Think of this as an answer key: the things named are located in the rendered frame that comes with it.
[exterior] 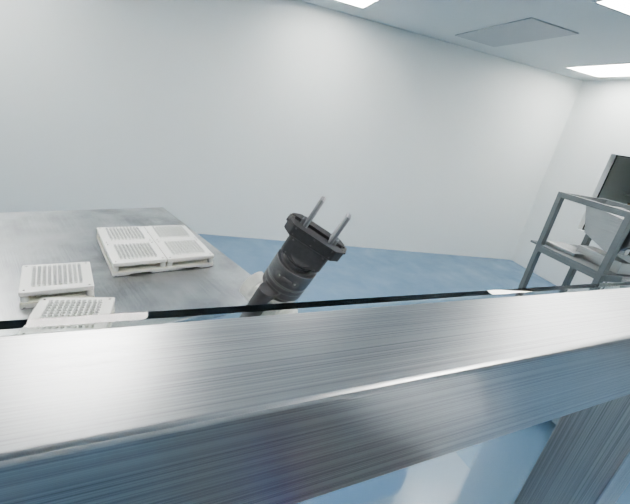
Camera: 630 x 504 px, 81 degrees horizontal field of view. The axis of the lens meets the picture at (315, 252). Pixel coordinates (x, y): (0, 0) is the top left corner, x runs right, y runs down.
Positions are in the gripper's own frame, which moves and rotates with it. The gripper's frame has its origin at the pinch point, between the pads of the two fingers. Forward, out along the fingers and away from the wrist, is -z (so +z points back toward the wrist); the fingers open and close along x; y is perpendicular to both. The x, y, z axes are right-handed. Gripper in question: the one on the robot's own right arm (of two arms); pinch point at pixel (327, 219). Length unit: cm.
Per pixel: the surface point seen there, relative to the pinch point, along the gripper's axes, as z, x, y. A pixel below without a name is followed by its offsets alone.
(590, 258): 8, -235, 279
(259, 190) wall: 185, 70, 388
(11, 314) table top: 112, 74, 25
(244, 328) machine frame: -15, 4, -49
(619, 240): -18, -218, 249
